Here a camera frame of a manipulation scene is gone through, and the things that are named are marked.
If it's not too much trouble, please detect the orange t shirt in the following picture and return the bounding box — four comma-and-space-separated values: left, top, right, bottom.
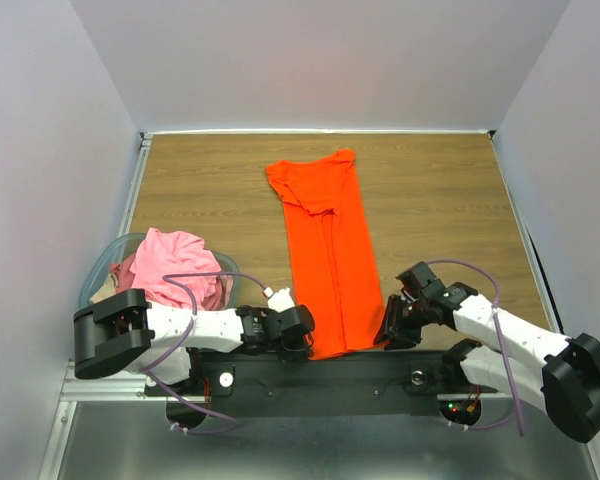
266, 149, 385, 360

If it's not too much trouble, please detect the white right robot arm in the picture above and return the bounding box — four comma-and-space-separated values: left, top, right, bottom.
374, 262, 600, 443

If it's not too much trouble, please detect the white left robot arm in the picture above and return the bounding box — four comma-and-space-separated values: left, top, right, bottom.
73, 288, 315, 394

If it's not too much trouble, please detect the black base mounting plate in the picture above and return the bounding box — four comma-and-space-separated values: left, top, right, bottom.
173, 350, 476, 419

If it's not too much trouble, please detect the pink t shirt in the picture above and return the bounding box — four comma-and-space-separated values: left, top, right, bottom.
109, 228, 232, 311

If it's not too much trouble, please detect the clear plastic basket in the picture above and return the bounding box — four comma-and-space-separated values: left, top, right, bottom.
78, 233, 242, 309

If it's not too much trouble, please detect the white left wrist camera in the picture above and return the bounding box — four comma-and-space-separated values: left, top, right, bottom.
263, 287, 296, 312

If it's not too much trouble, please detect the aluminium frame rail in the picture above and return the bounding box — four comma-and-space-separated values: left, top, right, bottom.
38, 132, 153, 479

